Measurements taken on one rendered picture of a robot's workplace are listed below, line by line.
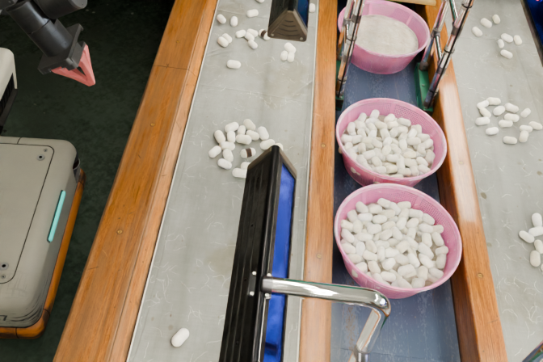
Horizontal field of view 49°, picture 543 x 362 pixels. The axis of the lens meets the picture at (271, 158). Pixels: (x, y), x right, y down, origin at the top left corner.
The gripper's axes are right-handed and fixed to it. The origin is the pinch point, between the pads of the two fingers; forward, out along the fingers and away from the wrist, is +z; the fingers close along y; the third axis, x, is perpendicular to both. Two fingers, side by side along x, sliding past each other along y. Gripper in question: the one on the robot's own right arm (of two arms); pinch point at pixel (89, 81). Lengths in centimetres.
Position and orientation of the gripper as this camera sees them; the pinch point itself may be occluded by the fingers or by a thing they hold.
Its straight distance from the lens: 117.9
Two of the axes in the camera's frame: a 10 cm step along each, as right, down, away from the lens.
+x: -9.2, 2.5, 2.9
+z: 3.9, 6.0, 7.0
